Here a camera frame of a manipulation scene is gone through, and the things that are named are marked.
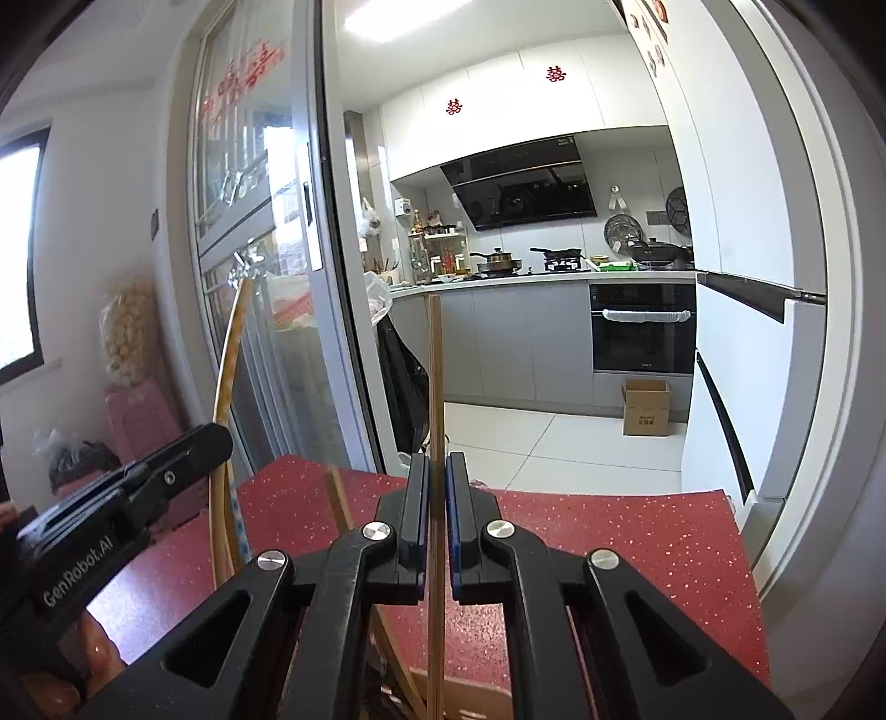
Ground window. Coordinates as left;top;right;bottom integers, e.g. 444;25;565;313
0;128;53;385

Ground translucent plastic utensil container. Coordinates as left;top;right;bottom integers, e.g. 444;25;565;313
408;665;517;720

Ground wooden chopstick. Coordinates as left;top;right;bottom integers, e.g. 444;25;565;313
324;467;426;717
208;275;254;589
427;294;445;720

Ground ceiling light panel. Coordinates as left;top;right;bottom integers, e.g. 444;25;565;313
342;0;472;39

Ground cooking pot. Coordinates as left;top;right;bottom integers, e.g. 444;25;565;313
471;249;523;274

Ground spice rack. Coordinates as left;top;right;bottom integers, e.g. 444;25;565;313
408;208;472;281

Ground sliding glass door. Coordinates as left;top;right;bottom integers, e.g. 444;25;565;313
166;0;389;479

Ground cardboard box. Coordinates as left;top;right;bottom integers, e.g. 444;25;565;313
621;378;674;437

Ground bag of yellow balls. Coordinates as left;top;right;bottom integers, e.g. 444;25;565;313
100;277;162;385

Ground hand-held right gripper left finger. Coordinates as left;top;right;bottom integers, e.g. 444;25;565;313
75;451;431;720

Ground black range hood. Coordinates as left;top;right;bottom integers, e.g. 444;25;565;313
439;135;597;233

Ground black trash bag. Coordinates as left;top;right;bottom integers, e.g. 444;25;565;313
375;315;431;454

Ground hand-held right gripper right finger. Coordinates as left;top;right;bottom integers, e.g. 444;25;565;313
445;450;794;720

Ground person's left hand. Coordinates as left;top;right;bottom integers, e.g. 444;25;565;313
59;613;124;700

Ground black plastic bag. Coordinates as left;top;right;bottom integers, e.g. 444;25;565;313
34;429;122;496

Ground grey kitchen base cabinets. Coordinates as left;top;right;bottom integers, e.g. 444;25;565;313
389;280;596;406

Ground white upper cabinets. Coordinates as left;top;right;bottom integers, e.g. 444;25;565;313
379;42;669;184

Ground black built-in oven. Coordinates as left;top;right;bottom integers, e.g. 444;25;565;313
590;282;697;376

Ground black wok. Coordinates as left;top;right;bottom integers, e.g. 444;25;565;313
626;236;693;268

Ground pink stool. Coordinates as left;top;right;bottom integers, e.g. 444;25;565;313
105;379;191;486

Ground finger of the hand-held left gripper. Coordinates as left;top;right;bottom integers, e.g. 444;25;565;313
111;422;234;511

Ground white plastic bag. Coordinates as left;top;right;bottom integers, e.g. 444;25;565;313
363;271;394;326

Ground black frying pan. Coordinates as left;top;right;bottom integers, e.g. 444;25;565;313
529;245;586;268

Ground white refrigerator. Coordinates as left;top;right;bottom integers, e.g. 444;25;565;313
682;0;828;603

